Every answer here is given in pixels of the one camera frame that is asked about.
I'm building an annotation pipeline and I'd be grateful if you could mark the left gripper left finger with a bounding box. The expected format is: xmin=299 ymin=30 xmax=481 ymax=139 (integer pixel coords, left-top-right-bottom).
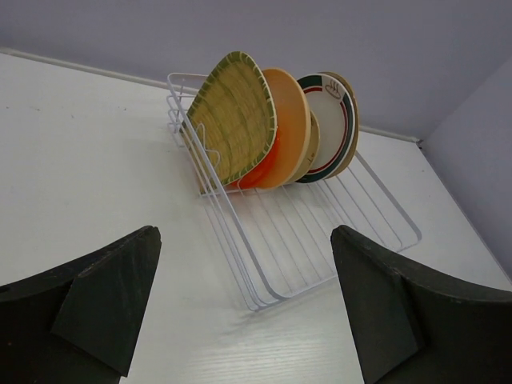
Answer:
xmin=1 ymin=226 xmax=162 ymax=383

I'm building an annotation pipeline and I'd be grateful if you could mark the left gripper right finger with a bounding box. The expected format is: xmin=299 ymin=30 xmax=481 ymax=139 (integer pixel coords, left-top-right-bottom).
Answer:
xmin=330 ymin=225 xmax=511 ymax=383

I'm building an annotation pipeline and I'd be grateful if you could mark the small cream plate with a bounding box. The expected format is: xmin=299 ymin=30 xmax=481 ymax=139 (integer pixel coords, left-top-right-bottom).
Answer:
xmin=293 ymin=111 xmax=320 ymax=182

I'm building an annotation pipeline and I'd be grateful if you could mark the white plate with green rim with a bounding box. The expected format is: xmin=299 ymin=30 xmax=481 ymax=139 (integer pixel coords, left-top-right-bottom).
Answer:
xmin=297 ymin=72 xmax=357 ymax=184

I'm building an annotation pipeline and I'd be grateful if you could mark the tan round plate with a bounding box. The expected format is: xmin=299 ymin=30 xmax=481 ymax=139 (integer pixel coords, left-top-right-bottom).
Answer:
xmin=256 ymin=68 xmax=312 ymax=189

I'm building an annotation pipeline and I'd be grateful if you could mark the yellow bamboo-pattern rectangular plate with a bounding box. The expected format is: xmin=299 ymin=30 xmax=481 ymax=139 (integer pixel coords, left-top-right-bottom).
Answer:
xmin=186 ymin=51 xmax=278 ymax=185

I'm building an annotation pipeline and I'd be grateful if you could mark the beige plate with leaf design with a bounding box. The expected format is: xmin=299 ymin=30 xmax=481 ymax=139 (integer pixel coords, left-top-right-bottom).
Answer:
xmin=319 ymin=70 xmax=361 ymax=180

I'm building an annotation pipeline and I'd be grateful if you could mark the orange translucent plate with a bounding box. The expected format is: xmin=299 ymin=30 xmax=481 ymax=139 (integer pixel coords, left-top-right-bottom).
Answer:
xmin=232 ymin=148 xmax=278 ymax=190

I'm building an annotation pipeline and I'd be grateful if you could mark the white wire dish rack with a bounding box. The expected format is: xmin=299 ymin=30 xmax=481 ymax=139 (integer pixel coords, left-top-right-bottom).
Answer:
xmin=167 ymin=73 xmax=422 ymax=311

